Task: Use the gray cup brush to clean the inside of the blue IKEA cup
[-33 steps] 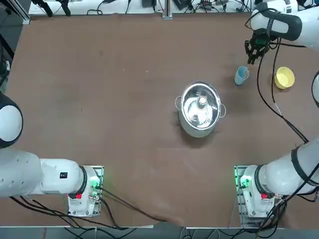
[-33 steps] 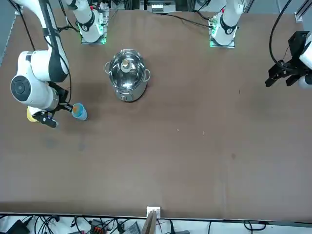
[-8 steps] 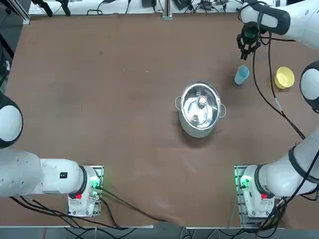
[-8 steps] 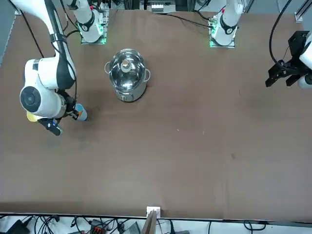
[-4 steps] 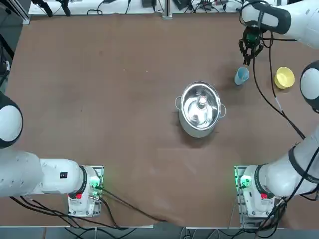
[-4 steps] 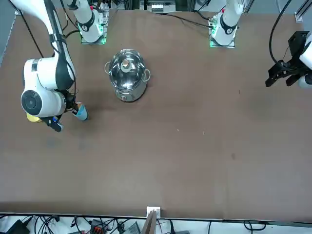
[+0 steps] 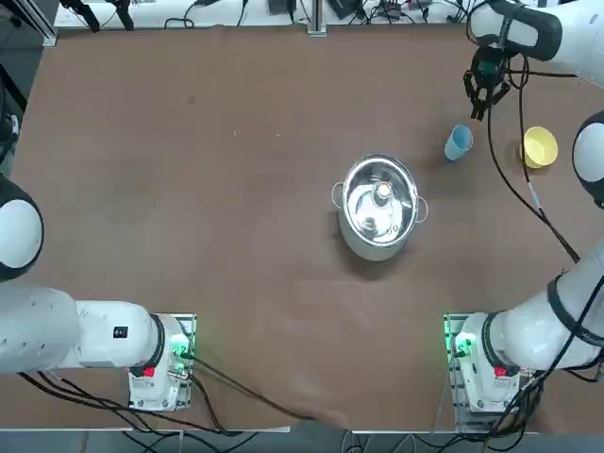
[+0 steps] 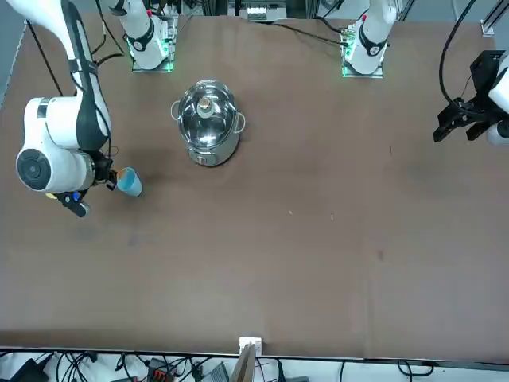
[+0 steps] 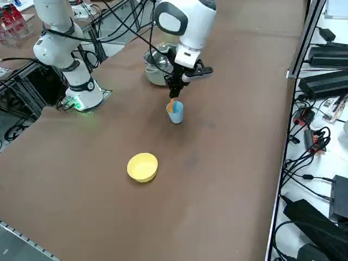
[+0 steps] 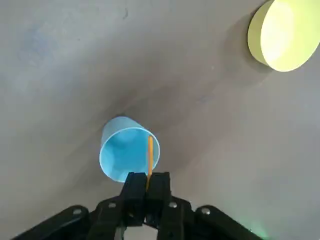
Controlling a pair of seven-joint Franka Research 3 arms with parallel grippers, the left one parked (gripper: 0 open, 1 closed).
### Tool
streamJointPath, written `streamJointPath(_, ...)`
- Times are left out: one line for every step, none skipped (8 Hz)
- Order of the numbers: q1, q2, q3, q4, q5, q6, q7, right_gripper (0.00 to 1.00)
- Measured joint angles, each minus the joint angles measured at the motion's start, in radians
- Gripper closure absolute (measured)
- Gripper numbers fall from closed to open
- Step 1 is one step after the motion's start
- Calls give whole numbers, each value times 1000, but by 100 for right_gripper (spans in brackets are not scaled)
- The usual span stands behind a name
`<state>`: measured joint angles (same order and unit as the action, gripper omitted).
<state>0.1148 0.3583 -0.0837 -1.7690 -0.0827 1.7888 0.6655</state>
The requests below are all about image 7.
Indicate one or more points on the blue plastic cup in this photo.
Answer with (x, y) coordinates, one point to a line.
(455, 151)

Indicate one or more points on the glass pot lid with knob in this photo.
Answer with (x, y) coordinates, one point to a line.
(368, 222)

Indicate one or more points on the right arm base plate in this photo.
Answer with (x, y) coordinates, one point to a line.
(455, 401)

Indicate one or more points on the aluminum camera post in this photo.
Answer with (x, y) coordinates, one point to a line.
(316, 19)

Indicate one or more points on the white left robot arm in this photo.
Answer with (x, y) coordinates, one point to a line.
(94, 330)

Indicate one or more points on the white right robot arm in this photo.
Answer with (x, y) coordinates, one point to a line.
(528, 335)

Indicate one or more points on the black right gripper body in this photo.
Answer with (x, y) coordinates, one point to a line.
(491, 66)

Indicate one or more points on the yellow plastic bowl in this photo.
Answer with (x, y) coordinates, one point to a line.
(540, 146)

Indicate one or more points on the steel electric pot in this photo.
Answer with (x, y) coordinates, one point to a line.
(373, 250)

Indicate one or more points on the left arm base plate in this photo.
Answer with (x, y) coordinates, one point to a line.
(186, 321)

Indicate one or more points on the black power adapter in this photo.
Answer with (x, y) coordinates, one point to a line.
(282, 5)
(347, 8)

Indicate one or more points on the black stand leg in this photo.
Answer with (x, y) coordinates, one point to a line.
(125, 16)
(87, 19)

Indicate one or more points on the aluminum frame rail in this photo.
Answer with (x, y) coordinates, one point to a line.
(45, 28)

